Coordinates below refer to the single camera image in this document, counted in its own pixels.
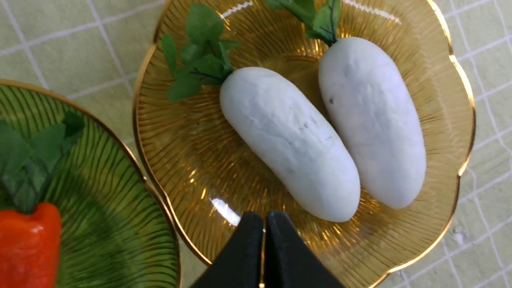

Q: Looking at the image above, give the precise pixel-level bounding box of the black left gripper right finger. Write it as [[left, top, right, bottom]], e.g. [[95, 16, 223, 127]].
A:
[[264, 211, 344, 288]]

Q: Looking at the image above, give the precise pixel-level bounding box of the white toy radish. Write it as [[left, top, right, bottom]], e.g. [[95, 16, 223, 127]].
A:
[[264, 0, 427, 210], [162, 3, 360, 222]]

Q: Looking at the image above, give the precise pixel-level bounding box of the amber ribbed plastic plate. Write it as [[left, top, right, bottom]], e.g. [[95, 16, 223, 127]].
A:
[[133, 0, 476, 288]]

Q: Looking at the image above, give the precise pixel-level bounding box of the green ribbed plastic plate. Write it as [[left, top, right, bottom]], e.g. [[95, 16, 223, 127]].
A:
[[1, 80, 182, 288]]

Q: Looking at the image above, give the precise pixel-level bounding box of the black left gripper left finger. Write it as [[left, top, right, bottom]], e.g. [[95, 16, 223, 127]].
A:
[[192, 212, 263, 288]]

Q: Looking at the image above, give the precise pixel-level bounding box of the orange toy carrot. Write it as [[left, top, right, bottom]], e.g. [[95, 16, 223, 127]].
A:
[[0, 111, 85, 288]]

